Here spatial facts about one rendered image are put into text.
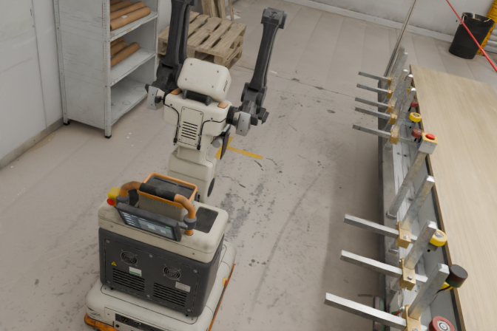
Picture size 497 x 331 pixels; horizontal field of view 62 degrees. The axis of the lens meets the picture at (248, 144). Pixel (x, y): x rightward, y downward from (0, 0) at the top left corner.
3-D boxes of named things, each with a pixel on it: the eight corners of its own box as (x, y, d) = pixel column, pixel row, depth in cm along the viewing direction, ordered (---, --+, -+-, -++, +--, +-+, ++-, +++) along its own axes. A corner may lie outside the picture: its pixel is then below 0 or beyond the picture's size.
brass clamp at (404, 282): (397, 287, 168) (401, 278, 166) (396, 262, 180) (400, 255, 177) (413, 292, 168) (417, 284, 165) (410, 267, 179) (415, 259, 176)
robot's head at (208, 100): (205, 119, 181) (208, 97, 177) (179, 111, 182) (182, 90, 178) (210, 114, 188) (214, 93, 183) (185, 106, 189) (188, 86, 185)
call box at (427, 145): (416, 151, 197) (423, 138, 193) (416, 145, 203) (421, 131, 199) (431, 156, 197) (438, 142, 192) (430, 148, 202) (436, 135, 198)
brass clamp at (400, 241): (394, 245, 189) (399, 238, 187) (393, 226, 201) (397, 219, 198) (407, 250, 189) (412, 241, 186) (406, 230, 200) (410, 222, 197)
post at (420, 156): (386, 217, 222) (419, 150, 198) (386, 211, 227) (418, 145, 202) (394, 220, 222) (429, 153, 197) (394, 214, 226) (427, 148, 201)
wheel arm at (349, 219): (342, 224, 195) (345, 217, 193) (342, 219, 198) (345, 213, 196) (434, 253, 190) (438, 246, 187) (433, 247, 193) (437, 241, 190)
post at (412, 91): (384, 150, 285) (411, 88, 259) (384, 148, 288) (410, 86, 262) (389, 151, 284) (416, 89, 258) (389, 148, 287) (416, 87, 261)
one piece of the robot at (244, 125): (245, 137, 186) (250, 114, 182) (234, 134, 187) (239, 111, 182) (250, 129, 195) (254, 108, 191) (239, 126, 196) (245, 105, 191)
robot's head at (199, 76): (219, 97, 177) (229, 66, 179) (174, 84, 179) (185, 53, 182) (223, 106, 191) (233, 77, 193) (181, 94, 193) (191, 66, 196)
